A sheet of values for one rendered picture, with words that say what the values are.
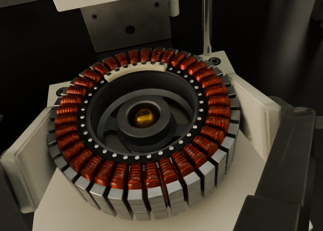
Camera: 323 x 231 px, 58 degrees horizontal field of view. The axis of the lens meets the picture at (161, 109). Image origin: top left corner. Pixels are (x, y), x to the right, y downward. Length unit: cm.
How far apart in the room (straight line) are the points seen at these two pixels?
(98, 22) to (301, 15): 20
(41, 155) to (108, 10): 15
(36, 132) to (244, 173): 12
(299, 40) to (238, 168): 15
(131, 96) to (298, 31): 17
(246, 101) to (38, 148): 11
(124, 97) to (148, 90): 2
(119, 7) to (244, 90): 15
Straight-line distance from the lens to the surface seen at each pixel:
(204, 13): 23
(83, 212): 18
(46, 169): 17
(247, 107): 16
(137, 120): 18
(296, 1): 35
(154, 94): 20
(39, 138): 17
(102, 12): 27
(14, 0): 42
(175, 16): 29
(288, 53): 28
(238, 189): 18
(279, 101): 16
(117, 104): 20
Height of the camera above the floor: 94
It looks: 50 degrees down
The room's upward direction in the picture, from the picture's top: 10 degrees counter-clockwise
